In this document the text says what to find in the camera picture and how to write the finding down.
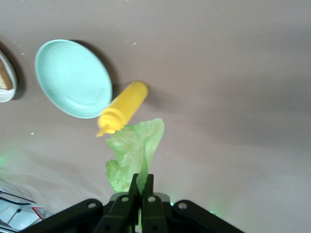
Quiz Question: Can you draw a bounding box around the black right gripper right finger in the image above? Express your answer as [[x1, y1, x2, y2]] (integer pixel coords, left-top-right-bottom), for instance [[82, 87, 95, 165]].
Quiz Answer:
[[140, 174, 243, 233]]

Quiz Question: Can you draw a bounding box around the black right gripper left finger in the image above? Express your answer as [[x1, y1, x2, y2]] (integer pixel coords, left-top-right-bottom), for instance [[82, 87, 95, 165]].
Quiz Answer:
[[24, 173, 141, 233]]

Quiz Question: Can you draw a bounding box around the green lettuce leaf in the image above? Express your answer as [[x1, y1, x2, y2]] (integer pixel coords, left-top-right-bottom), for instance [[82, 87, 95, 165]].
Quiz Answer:
[[105, 118, 165, 233]]

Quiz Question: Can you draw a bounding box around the yellow mustard squeeze bottle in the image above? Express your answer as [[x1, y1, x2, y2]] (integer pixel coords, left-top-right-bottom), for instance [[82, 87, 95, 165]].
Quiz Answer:
[[96, 81, 149, 138]]

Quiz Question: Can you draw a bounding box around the brown bread slice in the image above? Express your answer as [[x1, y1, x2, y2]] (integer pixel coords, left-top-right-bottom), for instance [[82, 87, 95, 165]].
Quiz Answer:
[[0, 58, 13, 92]]

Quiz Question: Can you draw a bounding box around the mint green plate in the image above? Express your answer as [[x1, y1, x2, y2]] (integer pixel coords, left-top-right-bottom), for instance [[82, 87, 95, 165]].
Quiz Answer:
[[34, 39, 113, 119]]

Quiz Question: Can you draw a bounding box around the beige plate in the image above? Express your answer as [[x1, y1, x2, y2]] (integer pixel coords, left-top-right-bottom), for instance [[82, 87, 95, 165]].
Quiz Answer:
[[0, 50, 18, 103]]

